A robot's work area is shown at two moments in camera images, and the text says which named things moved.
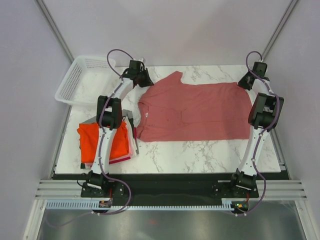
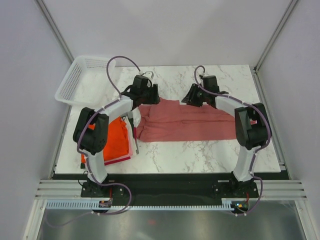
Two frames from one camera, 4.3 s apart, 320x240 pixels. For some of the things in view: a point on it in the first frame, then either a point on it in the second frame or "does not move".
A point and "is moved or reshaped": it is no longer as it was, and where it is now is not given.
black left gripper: x=149 y=82 to x=154 y=98
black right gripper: x=241 y=82 to x=190 y=98
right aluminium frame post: x=281 y=23 does not move
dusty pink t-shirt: x=169 y=108 is moved or reshaped
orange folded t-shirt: x=88 y=135 does not move
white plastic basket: x=89 y=78 does not move
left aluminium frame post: x=61 y=38 does not move
